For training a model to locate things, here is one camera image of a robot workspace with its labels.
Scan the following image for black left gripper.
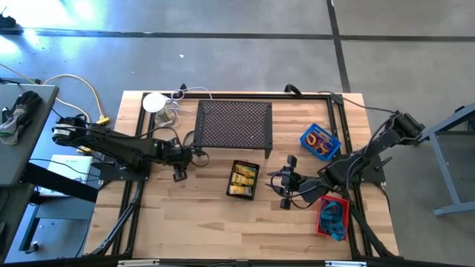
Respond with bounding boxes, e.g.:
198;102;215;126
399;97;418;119
161;136;205;182

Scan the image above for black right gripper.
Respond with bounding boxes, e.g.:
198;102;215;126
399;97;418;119
264;154;319;211

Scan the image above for yellow packet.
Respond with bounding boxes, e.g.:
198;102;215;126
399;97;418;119
229;185;252;197
231;173;256;187
235;164;258;178

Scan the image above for black perforated metal shelf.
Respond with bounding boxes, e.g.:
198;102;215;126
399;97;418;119
191;99;274;160

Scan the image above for blue plastic basket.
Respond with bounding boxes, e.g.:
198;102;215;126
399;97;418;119
299;122;343;162

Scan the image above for black plastic basket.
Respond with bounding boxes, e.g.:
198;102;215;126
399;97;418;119
226;159;261;202

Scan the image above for red plastic basket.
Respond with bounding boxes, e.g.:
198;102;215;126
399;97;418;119
315;194;351;241

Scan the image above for black table clamp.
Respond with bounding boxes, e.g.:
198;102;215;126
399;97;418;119
284;83;304;98
173;83;189;100

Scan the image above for white lamp with wooden base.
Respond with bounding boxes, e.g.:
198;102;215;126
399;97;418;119
142;92;178;128

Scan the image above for white cardboard box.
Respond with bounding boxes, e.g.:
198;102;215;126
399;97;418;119
39;154;94;197

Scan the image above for grey side table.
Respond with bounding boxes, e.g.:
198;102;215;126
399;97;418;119
0;83;60;188

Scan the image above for black work gloves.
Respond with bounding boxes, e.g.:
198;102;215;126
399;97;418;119
0;90;43;146

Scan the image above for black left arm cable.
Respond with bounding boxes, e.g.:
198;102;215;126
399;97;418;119
137;125;211;168

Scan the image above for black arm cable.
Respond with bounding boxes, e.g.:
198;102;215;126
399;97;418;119
137;125;211;168
318;90;400;116

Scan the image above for white lamp cable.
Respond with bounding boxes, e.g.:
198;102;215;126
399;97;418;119
163;85;214;123

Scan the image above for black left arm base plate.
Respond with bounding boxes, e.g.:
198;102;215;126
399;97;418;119
99;159;152;182

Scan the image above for yellow extension cable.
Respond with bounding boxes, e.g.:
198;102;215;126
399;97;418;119
43;73;111;154

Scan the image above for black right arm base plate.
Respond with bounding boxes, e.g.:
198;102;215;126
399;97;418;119
333;154;387;185

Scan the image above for silver frame bracket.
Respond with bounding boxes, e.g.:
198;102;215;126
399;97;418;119
324;260;368;267
117;259;161;267

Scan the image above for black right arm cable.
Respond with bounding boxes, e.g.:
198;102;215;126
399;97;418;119
318;90;400;116

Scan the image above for grey metal table leg frame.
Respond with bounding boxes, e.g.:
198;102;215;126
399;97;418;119
419;102;475;217

